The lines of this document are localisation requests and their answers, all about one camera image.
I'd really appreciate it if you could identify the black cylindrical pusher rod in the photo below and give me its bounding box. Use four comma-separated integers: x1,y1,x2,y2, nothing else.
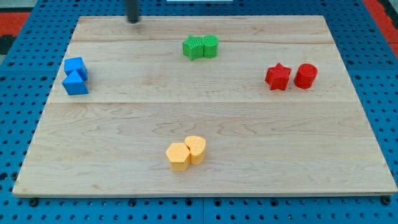
125,0,139,24

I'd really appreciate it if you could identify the blue cube block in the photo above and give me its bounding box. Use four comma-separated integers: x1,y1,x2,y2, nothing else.
64,57,88,81

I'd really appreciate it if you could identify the blue triangle block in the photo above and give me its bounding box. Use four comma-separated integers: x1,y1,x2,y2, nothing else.
62,70,89,95

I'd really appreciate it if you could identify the green star block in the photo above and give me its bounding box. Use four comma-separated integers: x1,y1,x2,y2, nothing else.
182,35,204,61

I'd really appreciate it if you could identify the green cylinder block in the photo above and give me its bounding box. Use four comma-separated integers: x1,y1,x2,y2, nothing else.
202,35,219,58

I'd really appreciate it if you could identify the wooden board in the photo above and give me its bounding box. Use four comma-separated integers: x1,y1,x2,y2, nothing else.
12,16,397,198

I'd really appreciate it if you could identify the yellow heart block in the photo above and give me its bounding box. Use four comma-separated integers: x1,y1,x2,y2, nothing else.
184,136,206,166

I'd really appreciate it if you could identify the yellow hexagon block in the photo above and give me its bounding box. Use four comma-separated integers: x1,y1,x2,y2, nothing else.
165,142,190,172

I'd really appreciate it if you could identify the red star block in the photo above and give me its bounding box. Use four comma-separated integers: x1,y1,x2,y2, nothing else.
264,63,292,91

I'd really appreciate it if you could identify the red cylinder block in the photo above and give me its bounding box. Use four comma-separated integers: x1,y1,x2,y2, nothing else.
294,63,318,89

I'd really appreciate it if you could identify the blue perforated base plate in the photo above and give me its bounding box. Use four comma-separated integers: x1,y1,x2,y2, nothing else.
1,1,397,223

